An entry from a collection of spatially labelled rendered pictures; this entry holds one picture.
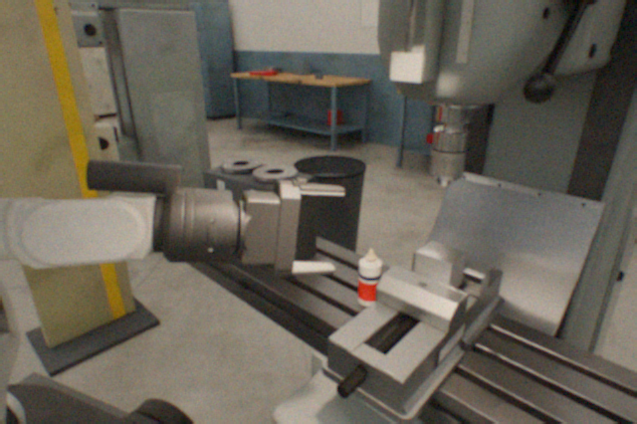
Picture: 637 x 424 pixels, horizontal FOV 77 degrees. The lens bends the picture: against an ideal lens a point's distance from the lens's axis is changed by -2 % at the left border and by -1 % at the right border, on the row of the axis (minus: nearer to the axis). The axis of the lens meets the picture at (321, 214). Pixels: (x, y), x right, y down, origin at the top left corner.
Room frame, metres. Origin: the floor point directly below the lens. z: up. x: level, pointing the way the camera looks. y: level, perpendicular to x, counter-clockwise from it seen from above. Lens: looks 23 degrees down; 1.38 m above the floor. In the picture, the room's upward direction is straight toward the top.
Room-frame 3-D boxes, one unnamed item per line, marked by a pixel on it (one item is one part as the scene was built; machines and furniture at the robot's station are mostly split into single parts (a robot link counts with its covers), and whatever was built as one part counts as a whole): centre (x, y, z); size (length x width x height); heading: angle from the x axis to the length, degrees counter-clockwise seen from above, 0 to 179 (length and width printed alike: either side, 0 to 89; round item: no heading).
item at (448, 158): (0.56, -0.18, 1.23); 0.05 x 0.05 x 0.06
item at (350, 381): (0.39, -0.04, 0.98); 0.04 x 0.02 x 0.02; 139
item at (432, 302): (0.52, -0.15, 1.02); 0.12 x 0.06 x 0.04; 49
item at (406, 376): (0.54, -0.17, 0.99); 0.35 x 0.15 x 0.11; 139
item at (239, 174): (0.82, 0.13, 1.03); 0.22 x 0.12 x 0.20; 53
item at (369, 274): (0.63, -0.09, 0.99); 0.04 x 0.04 x 0.11
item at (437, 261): (0.56, -0.19, 1.05); 0.06 x 0.05 x 0.06; 49
